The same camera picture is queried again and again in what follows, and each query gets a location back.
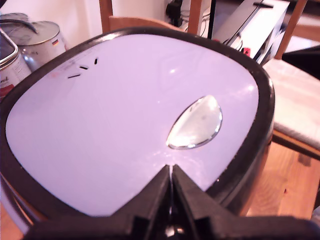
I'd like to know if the rice cooker lid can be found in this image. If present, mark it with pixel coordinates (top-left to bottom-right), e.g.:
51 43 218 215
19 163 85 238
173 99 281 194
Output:
0 26 276 219

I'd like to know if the black rice cooker body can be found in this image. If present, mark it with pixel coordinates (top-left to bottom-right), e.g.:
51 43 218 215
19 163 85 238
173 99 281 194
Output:
0 117 275 236

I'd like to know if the chrome lid release button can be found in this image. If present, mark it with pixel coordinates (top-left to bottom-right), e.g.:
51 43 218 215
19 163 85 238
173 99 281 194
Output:
165 95 224 151

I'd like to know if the cream seat cushion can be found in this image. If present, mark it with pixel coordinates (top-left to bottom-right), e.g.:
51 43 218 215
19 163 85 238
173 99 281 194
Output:
261 58 320 141

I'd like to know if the black swivel chair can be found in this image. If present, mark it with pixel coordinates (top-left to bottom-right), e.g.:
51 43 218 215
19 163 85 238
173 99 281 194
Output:
281 45 320 81

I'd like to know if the black pole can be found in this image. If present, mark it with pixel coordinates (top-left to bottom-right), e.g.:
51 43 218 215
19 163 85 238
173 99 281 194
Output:
207 0 217 39

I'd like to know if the cardboard box with pot print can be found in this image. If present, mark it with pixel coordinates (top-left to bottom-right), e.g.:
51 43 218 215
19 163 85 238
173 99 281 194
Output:
0 12 70 76

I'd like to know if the black power adapter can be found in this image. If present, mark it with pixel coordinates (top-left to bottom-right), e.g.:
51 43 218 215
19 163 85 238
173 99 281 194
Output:
165 0 186 28

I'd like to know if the white tin with red label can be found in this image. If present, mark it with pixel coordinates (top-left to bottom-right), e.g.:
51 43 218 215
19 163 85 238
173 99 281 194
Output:
0 31 33 102

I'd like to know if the white shelf unit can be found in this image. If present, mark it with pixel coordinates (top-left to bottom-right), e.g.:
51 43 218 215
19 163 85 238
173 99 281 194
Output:
212 0 291 66

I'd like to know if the wooden chair with cushion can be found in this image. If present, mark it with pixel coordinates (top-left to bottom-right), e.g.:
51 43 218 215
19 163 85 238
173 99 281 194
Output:
271 0 320 166

